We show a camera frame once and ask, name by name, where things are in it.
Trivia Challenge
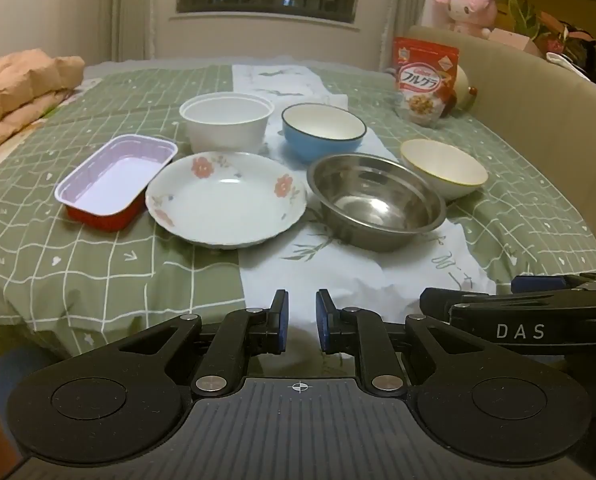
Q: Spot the stainless steel bowl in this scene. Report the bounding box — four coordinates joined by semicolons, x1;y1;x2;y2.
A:
306;154;447;253

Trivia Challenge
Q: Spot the potted plant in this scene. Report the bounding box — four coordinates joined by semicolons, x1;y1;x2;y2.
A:
508;0;596;56

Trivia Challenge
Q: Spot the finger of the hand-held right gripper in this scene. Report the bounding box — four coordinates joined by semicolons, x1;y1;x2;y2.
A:
510;273;596;295
419;287;517;323

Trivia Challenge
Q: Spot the cream bowl with yellow rim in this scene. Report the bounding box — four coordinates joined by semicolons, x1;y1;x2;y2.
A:
399;138;489;201

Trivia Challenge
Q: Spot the beige curtain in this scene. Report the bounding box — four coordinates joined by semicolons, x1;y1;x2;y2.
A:
373;0;434;73
95;0;151;63

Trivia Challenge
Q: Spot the white plastic bowl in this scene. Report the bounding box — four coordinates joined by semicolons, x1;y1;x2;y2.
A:
179;92;275;156

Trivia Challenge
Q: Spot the blue bowl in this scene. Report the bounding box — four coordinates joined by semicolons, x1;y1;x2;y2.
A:
281;103;367;164

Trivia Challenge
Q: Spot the green checked bedsheet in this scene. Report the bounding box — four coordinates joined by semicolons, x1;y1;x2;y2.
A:
0;57;596;358

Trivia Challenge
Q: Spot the white deer-print cloth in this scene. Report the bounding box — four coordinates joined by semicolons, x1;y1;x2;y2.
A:
230;62;499;376

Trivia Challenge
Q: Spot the floral white plate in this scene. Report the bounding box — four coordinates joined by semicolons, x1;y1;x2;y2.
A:
145;151;309;249

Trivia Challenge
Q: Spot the yellow plush toy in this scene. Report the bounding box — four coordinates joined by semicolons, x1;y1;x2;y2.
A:
495;2;516;31

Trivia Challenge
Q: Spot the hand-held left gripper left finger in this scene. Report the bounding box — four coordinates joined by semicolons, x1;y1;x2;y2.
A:
113;288;290;396

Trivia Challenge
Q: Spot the peach comforter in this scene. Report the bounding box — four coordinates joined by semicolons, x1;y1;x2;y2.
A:
0;49;86;161

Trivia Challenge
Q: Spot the red rectangular tray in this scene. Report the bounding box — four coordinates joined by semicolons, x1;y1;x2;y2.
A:
54;134;179;233

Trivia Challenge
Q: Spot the red cereal bag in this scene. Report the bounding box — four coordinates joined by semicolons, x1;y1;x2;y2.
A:
392;36;460;128

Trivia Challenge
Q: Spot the pink box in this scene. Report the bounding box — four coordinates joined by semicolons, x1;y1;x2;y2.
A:
490;27;541;54

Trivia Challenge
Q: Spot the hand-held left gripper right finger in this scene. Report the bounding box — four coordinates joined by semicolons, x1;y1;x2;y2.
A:
316;288;485;396

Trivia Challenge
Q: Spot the beige padded headboard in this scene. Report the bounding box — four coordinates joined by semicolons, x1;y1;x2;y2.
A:
407;25;596;277

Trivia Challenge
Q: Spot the pink plush toy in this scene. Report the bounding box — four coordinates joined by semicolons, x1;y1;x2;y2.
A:
432;0;499;40

